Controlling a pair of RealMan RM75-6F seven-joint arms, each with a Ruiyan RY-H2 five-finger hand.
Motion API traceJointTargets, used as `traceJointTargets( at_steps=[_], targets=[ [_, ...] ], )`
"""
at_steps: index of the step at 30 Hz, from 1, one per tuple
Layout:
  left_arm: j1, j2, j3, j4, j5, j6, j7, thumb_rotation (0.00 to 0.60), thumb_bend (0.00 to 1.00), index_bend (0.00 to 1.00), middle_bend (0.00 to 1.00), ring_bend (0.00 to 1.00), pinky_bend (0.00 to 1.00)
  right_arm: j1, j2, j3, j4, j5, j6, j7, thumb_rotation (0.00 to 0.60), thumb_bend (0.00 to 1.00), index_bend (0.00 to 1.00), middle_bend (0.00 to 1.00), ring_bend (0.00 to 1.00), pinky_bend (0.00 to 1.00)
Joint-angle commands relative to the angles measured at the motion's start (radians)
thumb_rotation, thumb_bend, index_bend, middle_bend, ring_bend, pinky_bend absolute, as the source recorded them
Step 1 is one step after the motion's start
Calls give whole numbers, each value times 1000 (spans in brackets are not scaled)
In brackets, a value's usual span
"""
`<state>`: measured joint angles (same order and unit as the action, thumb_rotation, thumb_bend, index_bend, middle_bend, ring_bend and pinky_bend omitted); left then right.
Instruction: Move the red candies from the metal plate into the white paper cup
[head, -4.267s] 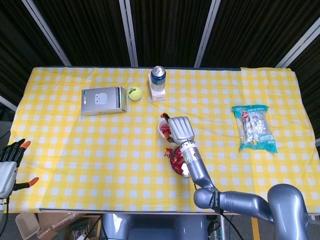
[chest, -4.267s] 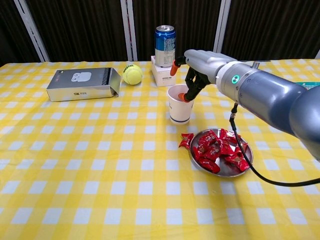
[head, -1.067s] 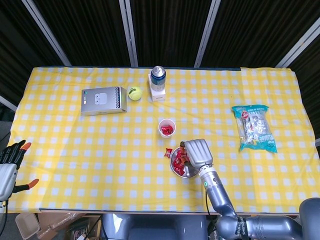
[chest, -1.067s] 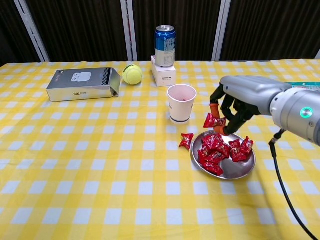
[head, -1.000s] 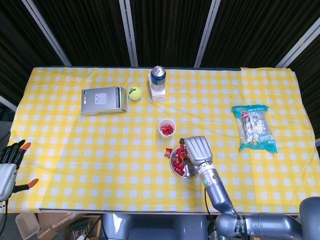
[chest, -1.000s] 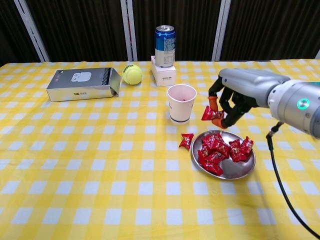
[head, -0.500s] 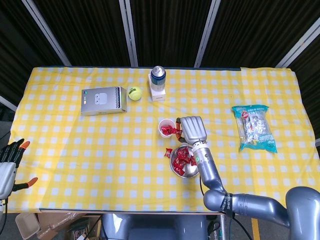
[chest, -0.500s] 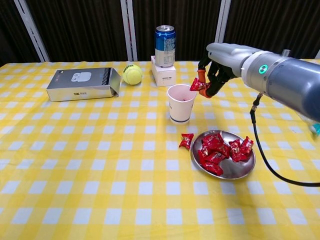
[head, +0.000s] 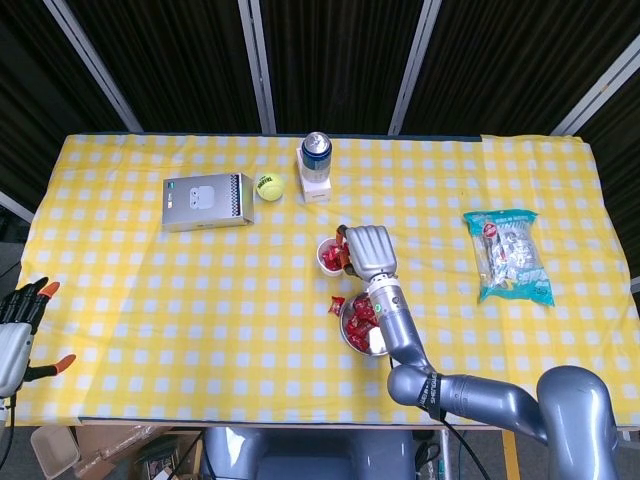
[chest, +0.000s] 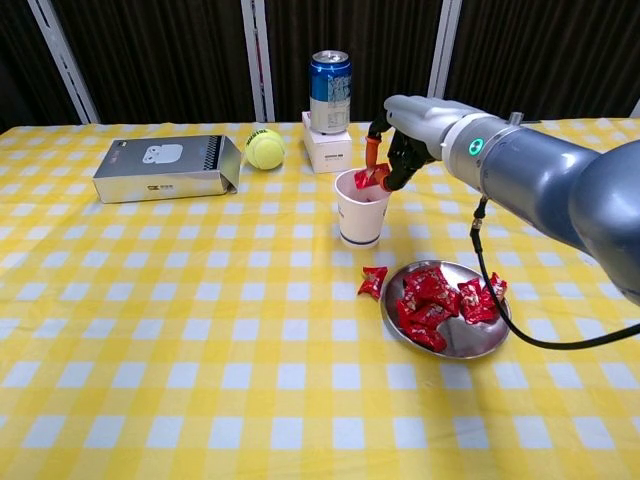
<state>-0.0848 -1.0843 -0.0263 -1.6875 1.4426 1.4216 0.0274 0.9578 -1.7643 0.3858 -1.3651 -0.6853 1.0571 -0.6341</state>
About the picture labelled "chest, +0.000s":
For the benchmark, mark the blue silver drink can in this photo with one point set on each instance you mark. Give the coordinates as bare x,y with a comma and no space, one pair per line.
330,90

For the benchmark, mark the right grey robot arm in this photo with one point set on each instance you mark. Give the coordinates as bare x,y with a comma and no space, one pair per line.
550,170

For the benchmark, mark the yellow tennis ball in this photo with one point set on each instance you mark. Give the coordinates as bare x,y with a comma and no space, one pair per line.
265,149

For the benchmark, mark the red candy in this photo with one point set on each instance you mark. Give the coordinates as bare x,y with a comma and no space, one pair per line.
367,177
445,298
425,279
498,287
403,311
475,302
426,336
370,200
430,315
372,285

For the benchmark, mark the small white cardboard box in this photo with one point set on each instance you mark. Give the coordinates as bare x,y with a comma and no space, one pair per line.
325,155

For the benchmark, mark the silver metal plate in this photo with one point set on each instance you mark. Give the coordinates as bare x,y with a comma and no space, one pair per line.
465,344

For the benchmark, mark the white metal frame post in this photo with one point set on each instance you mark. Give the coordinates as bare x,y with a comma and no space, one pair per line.
65,60
636,109
257,65
445,45

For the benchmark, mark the black pleated curtain panel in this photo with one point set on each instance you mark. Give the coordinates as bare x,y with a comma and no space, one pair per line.
25,60
540,40
160,60
390,30

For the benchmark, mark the silver earbuds box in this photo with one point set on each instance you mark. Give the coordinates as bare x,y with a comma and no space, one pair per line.
160,165

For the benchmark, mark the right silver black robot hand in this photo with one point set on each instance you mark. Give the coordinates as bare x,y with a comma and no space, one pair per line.
420,120

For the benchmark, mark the white paper cup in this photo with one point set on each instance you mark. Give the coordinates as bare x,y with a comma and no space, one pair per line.
362,220

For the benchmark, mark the yellow white checked tablecloth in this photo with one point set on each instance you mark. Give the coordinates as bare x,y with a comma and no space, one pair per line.
200,350

